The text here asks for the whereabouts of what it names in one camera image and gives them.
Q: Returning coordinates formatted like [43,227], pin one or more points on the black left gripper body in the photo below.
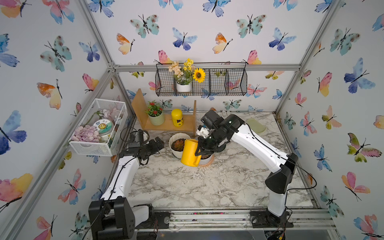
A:
[149,148]

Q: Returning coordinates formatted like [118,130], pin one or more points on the pink artificial flower bunch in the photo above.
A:
[88,134]

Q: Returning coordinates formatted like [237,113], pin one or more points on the white mesh wall basket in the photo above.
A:
[115,111]

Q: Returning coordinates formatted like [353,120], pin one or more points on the yellow plastic bottle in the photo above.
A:
[177,117]

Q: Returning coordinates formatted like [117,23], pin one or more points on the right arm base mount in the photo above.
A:
[265,219]

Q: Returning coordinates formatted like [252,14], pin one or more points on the black wire wall basket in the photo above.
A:
[222,79]

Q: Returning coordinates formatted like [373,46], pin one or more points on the green pot red flowers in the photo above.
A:
[155,112]

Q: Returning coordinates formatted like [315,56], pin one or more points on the wooden desktop shelf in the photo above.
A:
[139,105]

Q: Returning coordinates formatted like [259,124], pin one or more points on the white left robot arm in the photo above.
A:
[112,217]

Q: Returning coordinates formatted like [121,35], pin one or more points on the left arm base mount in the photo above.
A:
[156,218]

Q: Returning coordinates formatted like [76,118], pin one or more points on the terracotta pot saucer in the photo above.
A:
[210,162]

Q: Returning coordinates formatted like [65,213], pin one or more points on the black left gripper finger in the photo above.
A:
[157,142]
[158,147]

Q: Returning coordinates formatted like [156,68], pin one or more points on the dark green pot saucer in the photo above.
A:
[220,148]

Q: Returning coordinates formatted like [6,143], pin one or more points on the round green label tin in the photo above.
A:
[103,126]

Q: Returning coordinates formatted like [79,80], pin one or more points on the white pot artificial flowers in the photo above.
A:
[185,74]

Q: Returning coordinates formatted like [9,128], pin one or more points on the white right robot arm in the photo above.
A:
[281,164]

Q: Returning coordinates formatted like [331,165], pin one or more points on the ribbed white pot red succulent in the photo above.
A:
[177,144]

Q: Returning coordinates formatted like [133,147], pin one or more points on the yellow plastic watering can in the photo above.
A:
[189,157]

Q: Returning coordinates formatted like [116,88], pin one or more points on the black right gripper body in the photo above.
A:
[208,145]

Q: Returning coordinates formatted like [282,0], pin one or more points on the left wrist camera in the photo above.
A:
[136,139]

